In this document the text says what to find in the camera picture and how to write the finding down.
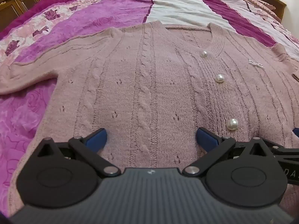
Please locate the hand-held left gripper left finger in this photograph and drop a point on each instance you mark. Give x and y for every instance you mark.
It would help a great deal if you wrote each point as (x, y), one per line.
(97, 140)

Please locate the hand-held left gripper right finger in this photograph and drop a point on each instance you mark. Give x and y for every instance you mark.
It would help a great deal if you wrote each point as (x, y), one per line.
(205, 140)

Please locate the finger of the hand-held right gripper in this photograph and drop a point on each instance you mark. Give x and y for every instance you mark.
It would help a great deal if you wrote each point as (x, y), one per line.
(296, 132)
(286, 151)

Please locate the pink knitted cardigan sweater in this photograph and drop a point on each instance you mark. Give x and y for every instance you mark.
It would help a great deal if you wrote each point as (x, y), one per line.
(151, 86)

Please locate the pale pink lace-edged blanket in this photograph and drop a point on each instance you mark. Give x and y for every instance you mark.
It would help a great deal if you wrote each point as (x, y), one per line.
(264, 4)

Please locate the purple floral striped bedspread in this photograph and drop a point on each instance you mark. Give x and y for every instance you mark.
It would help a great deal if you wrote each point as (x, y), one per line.
(116, 4)

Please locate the wooden headboard cabinet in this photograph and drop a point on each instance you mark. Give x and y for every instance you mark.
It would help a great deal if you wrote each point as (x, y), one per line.
(23, 0)

